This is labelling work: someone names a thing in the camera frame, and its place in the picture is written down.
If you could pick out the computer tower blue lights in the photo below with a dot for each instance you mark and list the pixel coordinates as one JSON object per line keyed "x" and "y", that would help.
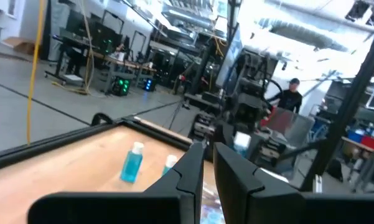
{"x": 148, "y": 84}

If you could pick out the cardboard box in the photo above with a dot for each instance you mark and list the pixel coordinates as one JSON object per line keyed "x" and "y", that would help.
{"x": 20, "y": 46}

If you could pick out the wooden top workbench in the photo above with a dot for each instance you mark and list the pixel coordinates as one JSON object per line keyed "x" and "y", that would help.
{"x": 124, "y": 63}

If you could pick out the blue storage bin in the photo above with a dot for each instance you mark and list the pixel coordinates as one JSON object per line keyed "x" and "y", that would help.
{"x": 355, "y": 137}

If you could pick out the person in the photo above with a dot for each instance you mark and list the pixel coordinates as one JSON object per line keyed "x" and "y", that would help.
{"x": 287, "y": 99}

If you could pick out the blue white toothbrush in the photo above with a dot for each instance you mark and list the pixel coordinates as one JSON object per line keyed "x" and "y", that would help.
{"x": 212, "y": 205}

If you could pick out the red storage bin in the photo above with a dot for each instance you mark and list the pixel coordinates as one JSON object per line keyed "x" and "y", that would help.
{"x": 371, "y": 142}

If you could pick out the computer tower green lights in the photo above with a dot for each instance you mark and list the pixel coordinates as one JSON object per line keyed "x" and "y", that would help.
{"x": 121, "y": 86}

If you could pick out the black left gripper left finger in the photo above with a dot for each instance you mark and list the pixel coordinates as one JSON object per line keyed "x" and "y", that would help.
{"x": 174, "y": 202}

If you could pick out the blue plastic cups stack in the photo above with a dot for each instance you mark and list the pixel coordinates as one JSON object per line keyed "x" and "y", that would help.
{"x": 169, "y": 163}

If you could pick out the white blue object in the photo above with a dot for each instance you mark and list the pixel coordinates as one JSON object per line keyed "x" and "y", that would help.
{"x": 241, "y": 141}

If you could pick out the red object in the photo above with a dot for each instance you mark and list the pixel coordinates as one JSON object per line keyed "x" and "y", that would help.
{"x": 267, "y": 119}

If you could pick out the blue mouthwash bottle white cap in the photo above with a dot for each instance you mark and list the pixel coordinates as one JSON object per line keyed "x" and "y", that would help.
{"x": 132, "y": 163}

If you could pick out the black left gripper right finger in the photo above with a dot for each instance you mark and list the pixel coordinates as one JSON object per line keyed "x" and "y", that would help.
{"x": 255, "y": 202}

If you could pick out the black aluminium rig frame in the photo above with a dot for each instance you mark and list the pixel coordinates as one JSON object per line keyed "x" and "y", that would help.
{"x": 81, "y": 137}

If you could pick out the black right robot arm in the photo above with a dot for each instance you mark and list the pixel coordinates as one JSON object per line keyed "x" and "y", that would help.
{"x": 249, "y": 93}

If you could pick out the grey panel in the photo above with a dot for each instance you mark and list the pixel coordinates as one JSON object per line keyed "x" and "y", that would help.
{"x": 294, "y": 127}

